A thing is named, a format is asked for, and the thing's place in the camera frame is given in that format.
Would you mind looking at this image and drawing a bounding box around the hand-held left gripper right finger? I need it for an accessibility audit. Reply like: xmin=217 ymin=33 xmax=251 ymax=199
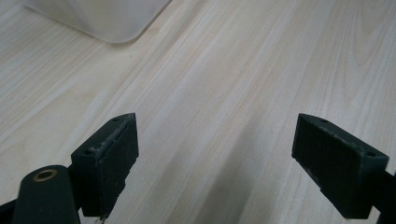
xmin=291 ymin=113 xmax=390 ymax=220

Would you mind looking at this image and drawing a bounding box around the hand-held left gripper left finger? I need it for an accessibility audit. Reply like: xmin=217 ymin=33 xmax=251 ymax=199
xmin=70 ymin=112 xmax=140 ymax=219

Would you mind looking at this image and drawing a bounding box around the white translucent plastic container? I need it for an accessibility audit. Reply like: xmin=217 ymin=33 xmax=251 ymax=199
xmin=18 ymin=0 xmax=173 ymax=44

